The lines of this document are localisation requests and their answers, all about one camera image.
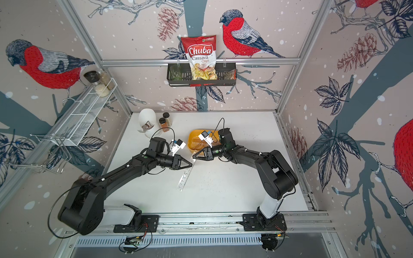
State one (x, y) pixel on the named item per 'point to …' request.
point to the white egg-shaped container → (146, 115)
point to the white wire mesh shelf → (73, 128)
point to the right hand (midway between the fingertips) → (195, 157)
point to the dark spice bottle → (169, 121)
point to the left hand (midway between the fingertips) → (192, 163)
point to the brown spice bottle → (164, 124)
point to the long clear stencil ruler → (186, 173)
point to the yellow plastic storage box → (196, 145)
